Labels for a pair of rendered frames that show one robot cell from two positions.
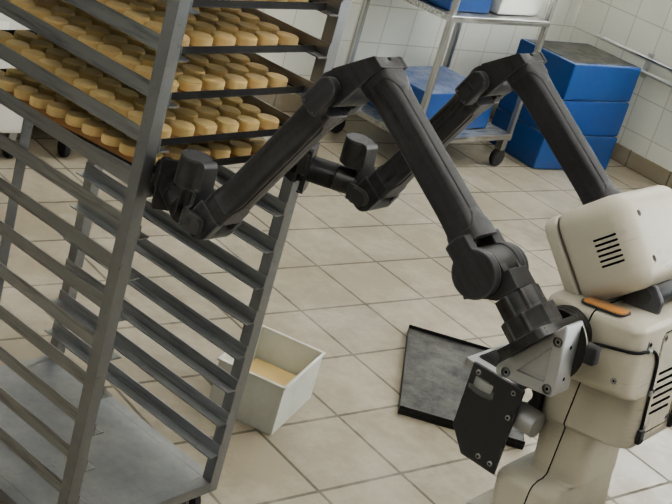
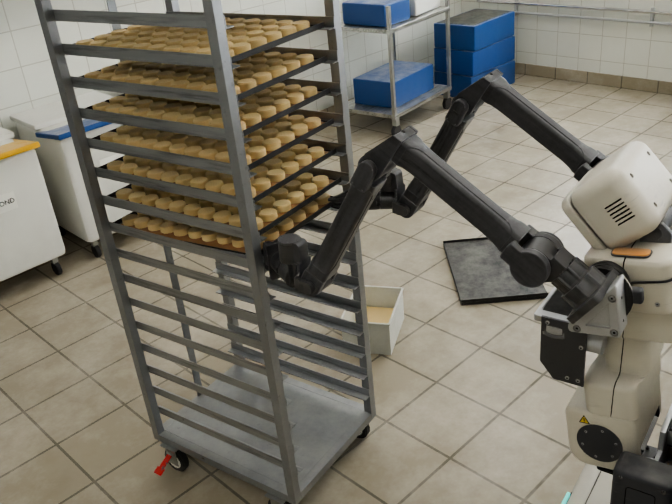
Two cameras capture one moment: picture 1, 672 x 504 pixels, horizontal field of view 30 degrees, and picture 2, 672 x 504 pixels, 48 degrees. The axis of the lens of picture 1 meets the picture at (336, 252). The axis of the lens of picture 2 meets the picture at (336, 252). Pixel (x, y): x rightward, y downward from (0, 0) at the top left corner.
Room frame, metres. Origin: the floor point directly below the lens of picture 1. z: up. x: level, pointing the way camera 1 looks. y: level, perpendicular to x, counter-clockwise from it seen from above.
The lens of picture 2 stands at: (0.49, 0.11, 1.90)
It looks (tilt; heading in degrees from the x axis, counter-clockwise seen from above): 28 degrees down; 2
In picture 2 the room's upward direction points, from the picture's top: 6 degrees counter-clockwise
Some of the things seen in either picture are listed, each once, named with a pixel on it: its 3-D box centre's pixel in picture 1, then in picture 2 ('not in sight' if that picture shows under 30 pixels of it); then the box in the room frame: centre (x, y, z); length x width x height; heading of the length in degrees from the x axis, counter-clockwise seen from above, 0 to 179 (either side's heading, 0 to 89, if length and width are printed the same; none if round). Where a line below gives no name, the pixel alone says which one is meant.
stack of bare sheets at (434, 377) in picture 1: (462, 383); (491, 267); (3.72, -0.52, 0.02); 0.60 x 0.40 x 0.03; 0
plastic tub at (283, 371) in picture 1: (266, 378); (373, 319); (3.25, 0.09, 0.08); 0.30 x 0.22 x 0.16; 164
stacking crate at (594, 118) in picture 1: (563, 105); (474, 53); (6.82, -0.97, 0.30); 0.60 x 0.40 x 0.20; 134
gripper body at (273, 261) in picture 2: (175, 190); (282, 263); (2.16, 0.32, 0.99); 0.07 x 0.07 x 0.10; 26
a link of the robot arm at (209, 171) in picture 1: (199, 192); (300, 262); (2.08, 0.26, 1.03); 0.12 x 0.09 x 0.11; 57
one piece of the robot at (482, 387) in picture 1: (534, 389); (586, 313); (1.92, -0.39, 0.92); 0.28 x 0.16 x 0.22; 145
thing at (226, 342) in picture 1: (150, 289); (284, 307); (2.71, 0.40, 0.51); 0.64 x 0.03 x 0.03; 55
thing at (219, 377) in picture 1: (142, 322); (288, 329); (2.71, 0.40, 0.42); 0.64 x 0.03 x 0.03; 55
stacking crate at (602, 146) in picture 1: (551, 138); (475, 76); (6.82, -0.97, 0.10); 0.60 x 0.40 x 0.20; 132
